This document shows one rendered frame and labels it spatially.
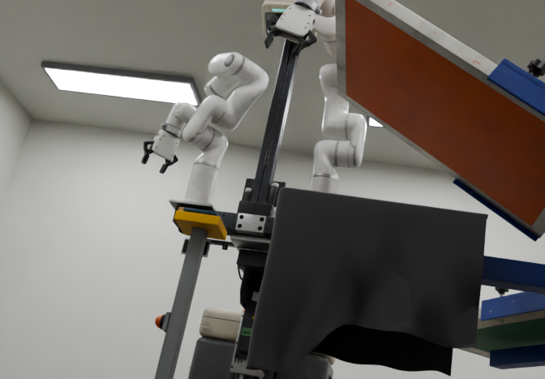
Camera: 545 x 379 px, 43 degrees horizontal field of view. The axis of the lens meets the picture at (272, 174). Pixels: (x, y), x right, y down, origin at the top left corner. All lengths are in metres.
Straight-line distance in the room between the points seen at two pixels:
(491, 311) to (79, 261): 4.37
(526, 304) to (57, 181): 4.98
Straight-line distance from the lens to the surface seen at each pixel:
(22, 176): 6.78
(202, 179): 2.48
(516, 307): 2.40
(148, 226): 6.16
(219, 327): 2.85
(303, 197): 1.64
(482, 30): 4.47
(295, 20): 2.15
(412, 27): 1.80
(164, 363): 1.92
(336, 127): 2.48
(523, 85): 1.73
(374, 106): 2.25
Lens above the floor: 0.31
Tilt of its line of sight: 23 degrees up
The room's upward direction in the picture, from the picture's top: 12 degrees clockwise
